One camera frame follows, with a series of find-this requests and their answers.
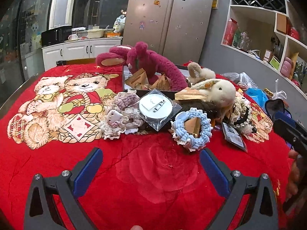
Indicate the white plush rabbit keychain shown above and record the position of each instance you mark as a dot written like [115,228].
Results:
[221,92]

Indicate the pink container on shelf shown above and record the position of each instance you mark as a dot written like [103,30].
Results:
[286,67]

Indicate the champagne double door refrigerator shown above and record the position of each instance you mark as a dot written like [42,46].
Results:
[175,29]

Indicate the blue crochet scrunchie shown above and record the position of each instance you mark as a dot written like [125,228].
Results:
[192,129]

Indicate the magenta plush bear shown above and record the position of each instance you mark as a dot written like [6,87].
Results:
[140,57]

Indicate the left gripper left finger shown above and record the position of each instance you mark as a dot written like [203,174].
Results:
[41,210]

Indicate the red teddy bear blanket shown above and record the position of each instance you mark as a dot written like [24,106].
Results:
[146,180]

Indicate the beige crochet scrunchie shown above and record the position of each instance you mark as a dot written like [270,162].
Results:
[239,107]

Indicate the orange triangular snack pack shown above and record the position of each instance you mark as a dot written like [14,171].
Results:
[161,84]

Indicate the cream plastic basin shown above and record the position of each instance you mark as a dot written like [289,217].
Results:
[95,33]

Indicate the person's right hand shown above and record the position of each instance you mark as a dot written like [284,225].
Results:
[294,176]

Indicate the white disc in plastic bag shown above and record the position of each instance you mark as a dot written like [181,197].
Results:
[156,109]

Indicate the black white lace scrunchie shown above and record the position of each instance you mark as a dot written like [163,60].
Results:
[244,123]

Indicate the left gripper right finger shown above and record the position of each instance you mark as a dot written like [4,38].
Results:
[261,211]

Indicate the dark bag with barcode label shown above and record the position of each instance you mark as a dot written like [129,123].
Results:
[233,137]

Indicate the pink crochet scrunchie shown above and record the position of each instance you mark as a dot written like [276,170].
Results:
[121,116]

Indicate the dark brown fuzzy item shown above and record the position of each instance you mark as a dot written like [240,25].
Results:
[212,110]

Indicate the white plush ball keychain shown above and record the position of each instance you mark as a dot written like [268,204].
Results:
[247,130]

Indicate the white mug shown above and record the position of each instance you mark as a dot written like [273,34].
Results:
[73,37]

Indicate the red gift box on shelf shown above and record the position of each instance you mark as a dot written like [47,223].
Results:
[231,28]

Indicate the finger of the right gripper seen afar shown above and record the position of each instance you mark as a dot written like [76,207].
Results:
[291,131]

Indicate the white kitchen cabinet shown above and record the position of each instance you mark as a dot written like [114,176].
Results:
[77,49]

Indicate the glass sliding door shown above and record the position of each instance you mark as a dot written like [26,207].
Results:
[21,47]

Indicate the gold snack pack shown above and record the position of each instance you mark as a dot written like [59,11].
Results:
[190,94]

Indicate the white wall shelf unit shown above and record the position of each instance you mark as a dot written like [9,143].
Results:
[268,33]

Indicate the blue plastic bag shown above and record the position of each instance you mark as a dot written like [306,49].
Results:
[258,95]

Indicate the black microwave oven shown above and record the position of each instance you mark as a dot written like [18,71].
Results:
[56,36]

